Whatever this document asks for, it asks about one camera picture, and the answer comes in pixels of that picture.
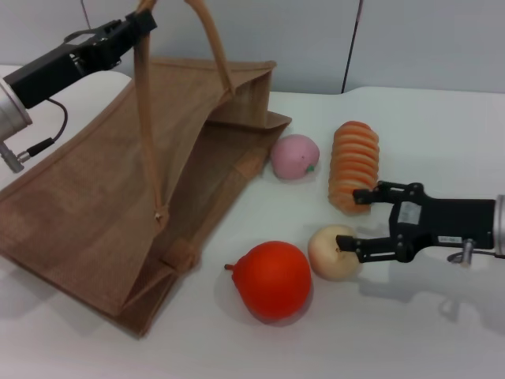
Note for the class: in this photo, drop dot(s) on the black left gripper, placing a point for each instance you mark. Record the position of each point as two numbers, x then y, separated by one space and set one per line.
47 75

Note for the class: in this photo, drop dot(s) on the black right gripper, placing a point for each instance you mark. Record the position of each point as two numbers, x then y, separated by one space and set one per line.
442 221

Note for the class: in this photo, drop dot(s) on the cream round egg yolk pastry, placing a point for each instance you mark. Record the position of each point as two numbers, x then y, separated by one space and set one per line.
329 256

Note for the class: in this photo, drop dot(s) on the brown woven jute handbag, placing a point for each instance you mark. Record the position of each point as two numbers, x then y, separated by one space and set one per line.
98 217

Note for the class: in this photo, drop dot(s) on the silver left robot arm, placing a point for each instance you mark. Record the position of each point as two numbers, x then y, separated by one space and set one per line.
12 114

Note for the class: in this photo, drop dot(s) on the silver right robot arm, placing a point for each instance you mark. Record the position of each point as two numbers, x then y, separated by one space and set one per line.
500 225

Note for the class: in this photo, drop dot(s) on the striped orange caterpillar bread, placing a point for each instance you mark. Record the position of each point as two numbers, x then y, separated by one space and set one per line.
353 158

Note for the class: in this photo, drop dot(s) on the pink peach toy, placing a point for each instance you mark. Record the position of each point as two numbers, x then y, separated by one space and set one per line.
294 158

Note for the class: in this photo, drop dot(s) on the red-orange pear toy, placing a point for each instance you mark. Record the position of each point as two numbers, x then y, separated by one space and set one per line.
274 282

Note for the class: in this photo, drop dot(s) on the dark vertical wall strip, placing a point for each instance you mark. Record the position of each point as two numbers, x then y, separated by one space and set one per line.
350 47

